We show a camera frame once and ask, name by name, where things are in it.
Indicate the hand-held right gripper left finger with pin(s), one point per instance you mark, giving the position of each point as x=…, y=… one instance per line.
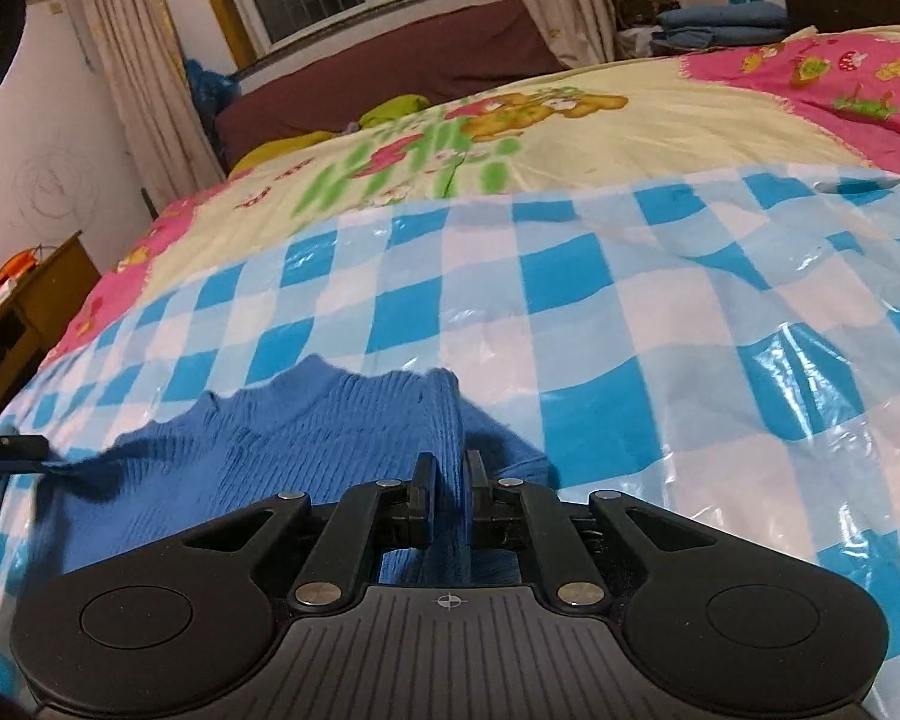
x=424, y=499

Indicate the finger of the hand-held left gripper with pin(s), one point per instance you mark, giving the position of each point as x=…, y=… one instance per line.
x=0, y=466
x=19, y=444

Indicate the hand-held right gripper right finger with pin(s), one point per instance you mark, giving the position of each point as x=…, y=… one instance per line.
x=478, y=499

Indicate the blue striped knit sweater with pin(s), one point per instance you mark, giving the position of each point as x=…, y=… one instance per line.
x=285, y=435

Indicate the folded blue clothes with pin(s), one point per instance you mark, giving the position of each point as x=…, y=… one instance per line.
x=720, y=22

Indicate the wooden desk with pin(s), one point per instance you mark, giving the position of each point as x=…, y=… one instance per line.
x=37, y=315

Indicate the orange item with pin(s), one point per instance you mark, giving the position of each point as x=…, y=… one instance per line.
x=15, y=264

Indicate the blue checkered plastic sheet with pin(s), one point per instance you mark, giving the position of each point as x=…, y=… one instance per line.
x=645, y=360

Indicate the yellow-green cloth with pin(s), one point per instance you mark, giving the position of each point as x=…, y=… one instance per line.
x=285, y=150

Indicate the green cloth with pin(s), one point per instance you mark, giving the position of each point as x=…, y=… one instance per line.
x=394, y=111

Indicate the blue plastic bag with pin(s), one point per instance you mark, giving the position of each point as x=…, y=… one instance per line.
x=210, y=97

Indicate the cartoon printed blanket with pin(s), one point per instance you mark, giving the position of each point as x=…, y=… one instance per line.
x=645, y=135

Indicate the brown patterned bag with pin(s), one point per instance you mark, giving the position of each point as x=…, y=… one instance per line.
x=645, y=7

